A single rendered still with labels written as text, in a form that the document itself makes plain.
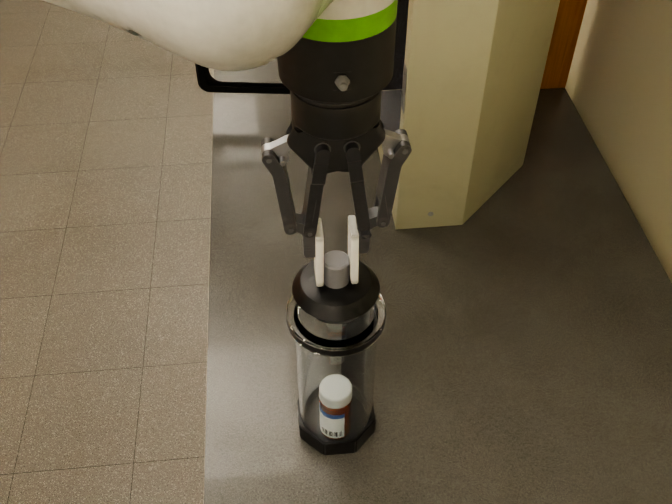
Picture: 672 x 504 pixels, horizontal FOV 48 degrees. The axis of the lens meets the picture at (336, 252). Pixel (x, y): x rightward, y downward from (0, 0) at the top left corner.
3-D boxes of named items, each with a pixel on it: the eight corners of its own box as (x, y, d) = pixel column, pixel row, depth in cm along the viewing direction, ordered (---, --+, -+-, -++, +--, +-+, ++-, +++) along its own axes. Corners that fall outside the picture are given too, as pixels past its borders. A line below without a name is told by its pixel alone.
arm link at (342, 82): (278, 51, 53) (408, 44, 54) (271, -25, 61) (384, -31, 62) (282, 122, 57) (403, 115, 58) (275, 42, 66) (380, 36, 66)
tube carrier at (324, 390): (371, 378, 102) (378, 269, 86) (383, 450, 94) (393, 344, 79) (291, 385, 101) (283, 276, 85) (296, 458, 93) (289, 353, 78)
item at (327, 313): (372, 267, 85) (374, 224, 80) (384, 331, 78) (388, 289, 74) (290, 273, 84) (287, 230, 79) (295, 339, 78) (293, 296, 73)
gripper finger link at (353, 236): (347, 214, 74) (355, 214, 75) (347, 263, 79) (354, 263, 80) (351, 236, 72) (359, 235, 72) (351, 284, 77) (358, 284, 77)
